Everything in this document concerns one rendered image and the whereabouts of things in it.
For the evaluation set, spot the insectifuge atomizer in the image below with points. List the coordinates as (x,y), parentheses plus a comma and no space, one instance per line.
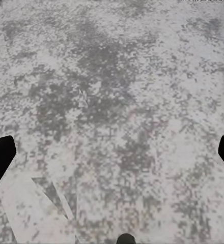
(126,238)

